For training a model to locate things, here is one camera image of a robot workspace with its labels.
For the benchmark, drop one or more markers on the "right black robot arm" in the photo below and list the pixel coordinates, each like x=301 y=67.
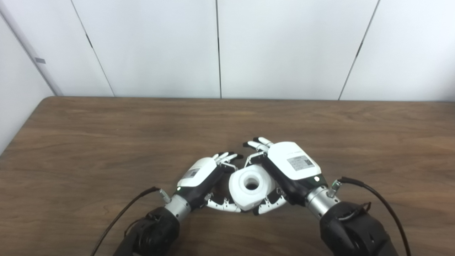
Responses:
x=355 y=231

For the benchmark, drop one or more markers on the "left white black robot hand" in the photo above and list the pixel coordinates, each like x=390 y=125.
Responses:
x=199 y=172

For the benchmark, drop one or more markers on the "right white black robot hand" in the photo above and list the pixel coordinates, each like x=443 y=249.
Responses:
x=291 y=160

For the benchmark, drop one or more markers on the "round white plastic piece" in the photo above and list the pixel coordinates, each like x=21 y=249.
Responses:
x=241 y=199

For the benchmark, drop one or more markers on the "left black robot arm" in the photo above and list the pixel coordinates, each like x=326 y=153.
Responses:
x=156 y=231

